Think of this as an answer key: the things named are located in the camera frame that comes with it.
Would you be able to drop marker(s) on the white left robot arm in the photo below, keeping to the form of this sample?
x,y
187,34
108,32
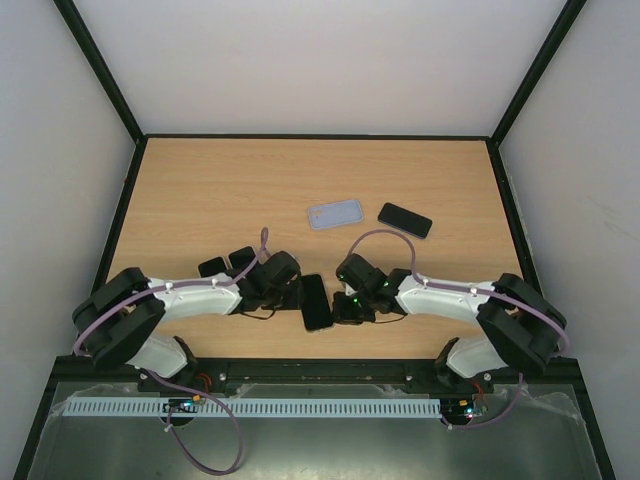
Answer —
x,y
117,324

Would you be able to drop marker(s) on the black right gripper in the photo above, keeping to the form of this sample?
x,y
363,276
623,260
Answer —
x,y
345,308

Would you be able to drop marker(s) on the black phone blue edge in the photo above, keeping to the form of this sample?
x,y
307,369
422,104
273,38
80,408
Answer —
x,y
405,220

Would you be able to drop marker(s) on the black enclosure frame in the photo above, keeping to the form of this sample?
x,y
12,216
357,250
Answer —
x,y
82,36

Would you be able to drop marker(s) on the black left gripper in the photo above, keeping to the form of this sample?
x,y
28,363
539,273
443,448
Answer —
x,y
295,300

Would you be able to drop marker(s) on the light blue cable duct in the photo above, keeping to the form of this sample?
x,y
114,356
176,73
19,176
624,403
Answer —
x,y
126,407

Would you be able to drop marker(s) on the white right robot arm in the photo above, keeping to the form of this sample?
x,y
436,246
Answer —
x,y
520,329

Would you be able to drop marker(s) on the clear magsafe phone case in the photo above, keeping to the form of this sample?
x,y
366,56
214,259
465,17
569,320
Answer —
x,y
320,330

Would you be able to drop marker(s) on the lilac phone case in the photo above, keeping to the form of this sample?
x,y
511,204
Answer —
x,y
336,214

